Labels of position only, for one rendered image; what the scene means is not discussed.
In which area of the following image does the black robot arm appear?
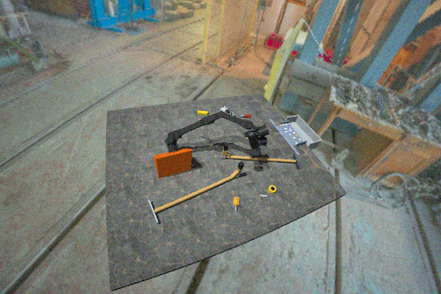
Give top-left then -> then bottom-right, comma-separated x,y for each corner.
165,111 -> 269,153

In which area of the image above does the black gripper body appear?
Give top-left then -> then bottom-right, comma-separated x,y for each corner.
249,139 -> 261,158

